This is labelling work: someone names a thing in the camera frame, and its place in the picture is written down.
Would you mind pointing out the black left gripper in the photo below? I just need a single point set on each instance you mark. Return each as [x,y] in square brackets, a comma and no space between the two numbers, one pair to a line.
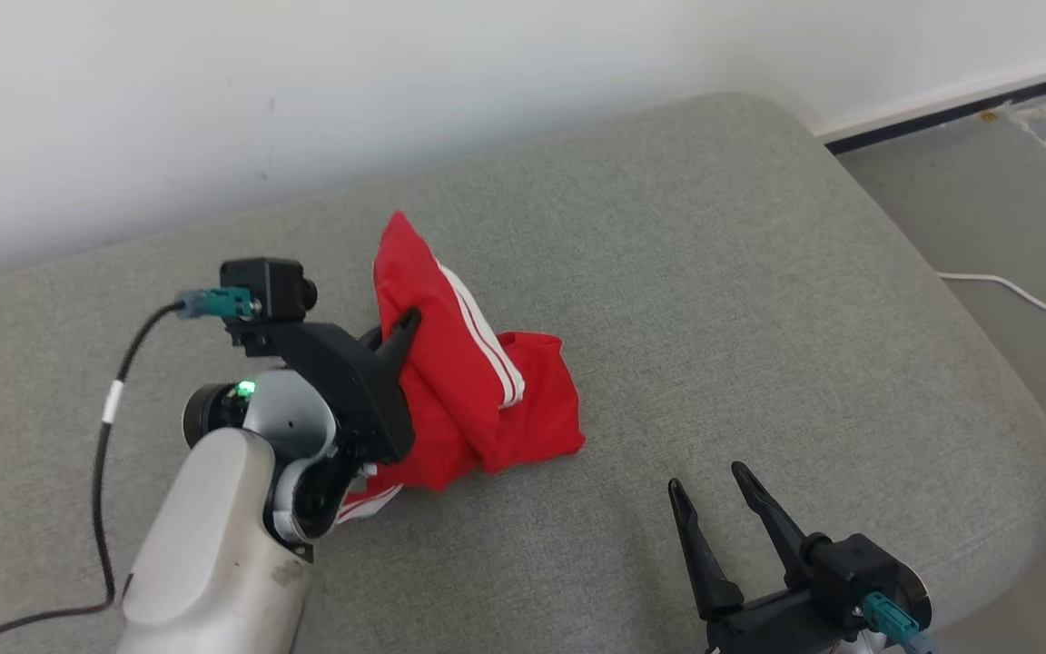
[350,381]

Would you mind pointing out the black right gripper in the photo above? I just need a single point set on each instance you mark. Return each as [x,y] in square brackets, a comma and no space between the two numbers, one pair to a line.
[777,627]

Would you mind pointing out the red shirt white sleeves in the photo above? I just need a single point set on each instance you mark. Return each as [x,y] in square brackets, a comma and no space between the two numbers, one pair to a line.
[450,400]

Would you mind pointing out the grey fabric sofa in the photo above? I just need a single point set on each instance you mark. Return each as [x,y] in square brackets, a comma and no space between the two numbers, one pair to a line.
[714,300]

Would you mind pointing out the black white baseboard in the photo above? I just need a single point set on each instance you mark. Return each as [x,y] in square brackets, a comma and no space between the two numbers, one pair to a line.
[941,111]

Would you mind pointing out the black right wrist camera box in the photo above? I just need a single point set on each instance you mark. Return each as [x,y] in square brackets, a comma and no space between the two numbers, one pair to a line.
[850,568]

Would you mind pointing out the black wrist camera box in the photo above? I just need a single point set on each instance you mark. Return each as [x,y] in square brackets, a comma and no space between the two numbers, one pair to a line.
[850,568]
[269,282]

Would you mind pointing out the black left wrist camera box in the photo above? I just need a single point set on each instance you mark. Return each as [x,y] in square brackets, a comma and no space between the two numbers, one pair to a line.
[269,282]

